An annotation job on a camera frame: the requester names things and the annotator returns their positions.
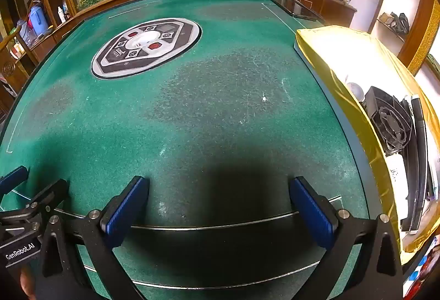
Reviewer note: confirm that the small white bottle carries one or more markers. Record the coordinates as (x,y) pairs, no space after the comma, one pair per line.
(61,13)

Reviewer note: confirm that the white light bulb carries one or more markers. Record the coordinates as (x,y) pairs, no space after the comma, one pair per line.
(355,90)

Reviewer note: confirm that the black cooling fan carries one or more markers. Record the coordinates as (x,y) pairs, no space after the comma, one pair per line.
(390,121)

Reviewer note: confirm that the carved wooden chair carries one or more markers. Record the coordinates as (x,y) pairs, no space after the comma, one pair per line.
(10,56)

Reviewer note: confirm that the round grey control panel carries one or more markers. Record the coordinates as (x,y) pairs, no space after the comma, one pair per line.
(146,46)

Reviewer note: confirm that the gold foil lined box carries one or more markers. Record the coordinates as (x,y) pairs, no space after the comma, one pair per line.
(319,52)

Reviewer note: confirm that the person's left hand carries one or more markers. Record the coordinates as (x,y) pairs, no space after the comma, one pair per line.
(27,282)

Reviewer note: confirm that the colourful printed packet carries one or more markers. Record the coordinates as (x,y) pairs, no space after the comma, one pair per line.
(422,272)

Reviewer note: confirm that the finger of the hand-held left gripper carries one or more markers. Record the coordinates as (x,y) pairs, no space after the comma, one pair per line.
(51,192)
(13,178)

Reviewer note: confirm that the white flat box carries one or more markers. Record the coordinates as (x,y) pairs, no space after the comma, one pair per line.
(397,173)

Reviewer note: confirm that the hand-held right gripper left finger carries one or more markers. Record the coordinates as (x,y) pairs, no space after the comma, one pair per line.
(125,214)

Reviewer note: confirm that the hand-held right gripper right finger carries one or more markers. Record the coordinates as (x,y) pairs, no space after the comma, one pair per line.
(311,212)

